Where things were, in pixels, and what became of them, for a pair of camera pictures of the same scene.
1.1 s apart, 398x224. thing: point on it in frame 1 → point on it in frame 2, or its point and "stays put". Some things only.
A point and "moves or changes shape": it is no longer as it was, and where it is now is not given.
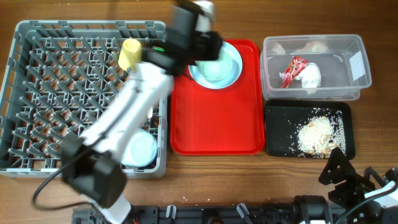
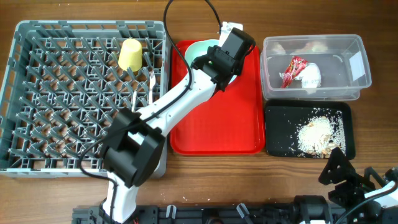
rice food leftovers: (319, 134) stays put
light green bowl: (225, 68) moves or changes shape
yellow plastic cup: (130, 54) stays put
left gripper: (206, 45) → (212, 50)
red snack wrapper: (295, 65) stays put
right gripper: (357, 185) stays put
